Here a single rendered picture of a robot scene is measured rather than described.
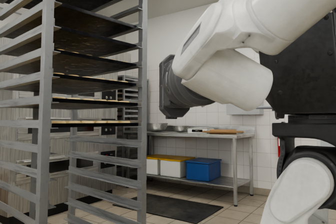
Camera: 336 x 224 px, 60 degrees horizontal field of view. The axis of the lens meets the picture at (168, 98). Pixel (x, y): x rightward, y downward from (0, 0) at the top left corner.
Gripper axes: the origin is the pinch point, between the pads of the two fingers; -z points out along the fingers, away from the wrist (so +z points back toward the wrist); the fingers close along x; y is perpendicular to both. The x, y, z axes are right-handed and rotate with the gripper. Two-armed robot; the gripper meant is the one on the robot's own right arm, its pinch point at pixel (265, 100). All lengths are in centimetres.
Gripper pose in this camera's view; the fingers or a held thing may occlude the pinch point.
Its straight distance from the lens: 99.3
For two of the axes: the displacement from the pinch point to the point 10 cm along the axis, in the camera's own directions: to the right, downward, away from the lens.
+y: -2.2, -0.8, -9.7
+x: 0.0, -10.0, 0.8
